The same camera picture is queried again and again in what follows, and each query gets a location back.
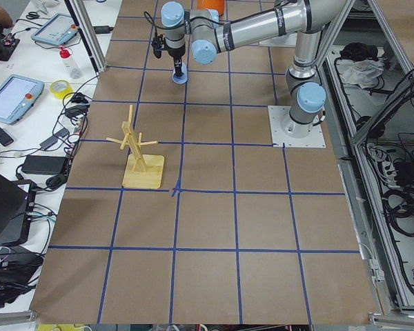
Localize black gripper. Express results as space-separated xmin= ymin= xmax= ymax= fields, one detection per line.
xmin=152 ymin=34 xmax=186 ymax=78

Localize light blue plastic cup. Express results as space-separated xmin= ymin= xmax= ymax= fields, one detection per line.
xmin=172 ymin=63 xmax=188 ymax=84

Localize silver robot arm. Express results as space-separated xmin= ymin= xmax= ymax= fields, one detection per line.
xmin=152 ymin=0 xmax=347 ymax=139

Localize wooden cup rack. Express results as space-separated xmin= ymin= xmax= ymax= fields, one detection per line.
xmin=106 ymin=105 xmax=165 ymax=189

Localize orange can with silver lid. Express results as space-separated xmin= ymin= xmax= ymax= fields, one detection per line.
xmin=197 ymin=0 xmax=226 ymax=16

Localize black power adapter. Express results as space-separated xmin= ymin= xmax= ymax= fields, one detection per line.
xmin=93 ymin=26 xmax=114 ymax=34

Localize red cap squeeze bottle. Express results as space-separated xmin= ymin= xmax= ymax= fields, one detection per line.
xmin=59 ymin=47 xmax=82 ymax=79

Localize yellow tape roll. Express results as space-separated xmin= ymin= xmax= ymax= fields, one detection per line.
xmin=49 ymin=79 xmax=73 ymax=99

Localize far teach pendant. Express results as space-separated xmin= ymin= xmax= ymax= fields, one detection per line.
xmin=31 ymin=13 xmax=78 ymax=46

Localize teach pendant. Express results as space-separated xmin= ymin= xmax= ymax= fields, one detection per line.
xmin=0 ymin=74 xmax=44 ymax=124
xmin=31 ymin=13 xmax=78 ymax=46

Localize near teach pendant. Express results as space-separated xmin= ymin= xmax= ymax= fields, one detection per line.
xmin=0 ymin=74 xmax=44 ymax=124

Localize large black power brick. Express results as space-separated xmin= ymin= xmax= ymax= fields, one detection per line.
xmin=21 ymin=155 xmax=66 ymax=175

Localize white crumpled cloth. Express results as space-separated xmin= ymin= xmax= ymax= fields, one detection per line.
xmin=341 ymin=59 xmax=384 ymax=88

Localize black smartphone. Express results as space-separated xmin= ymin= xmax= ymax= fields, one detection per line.
xmin=0 ymin=127 xmax=14 ymax=146

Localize black laptop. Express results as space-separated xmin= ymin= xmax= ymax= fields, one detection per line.
xmin=0 ymin=174 xmax=35 ymax=247

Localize aluminium frame post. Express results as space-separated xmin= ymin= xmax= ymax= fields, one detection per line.
xmin=64 ymin=0 xmax=107 ymax=74

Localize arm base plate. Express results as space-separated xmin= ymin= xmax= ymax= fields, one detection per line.
xmin=268 ymin=106 xmax=326 ymax=148
xmin=259 ymin=32 xmax=297 ymax=48

